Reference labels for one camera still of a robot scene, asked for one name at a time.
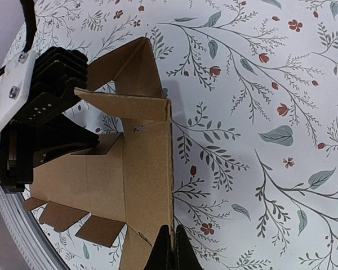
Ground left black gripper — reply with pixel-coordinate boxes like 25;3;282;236
0;114;99;194

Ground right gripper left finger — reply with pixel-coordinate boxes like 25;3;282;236
148;225;173;270

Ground brown cardboard box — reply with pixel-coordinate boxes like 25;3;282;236
23;37;174;269

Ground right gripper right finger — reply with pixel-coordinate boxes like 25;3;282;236
173;225;203;270

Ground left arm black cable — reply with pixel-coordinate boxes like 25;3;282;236
16;0;37;54

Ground front aluminium rail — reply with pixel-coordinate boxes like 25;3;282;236
0;187;69;269

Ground floral patterned table mat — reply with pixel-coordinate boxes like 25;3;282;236
35;1;338;269

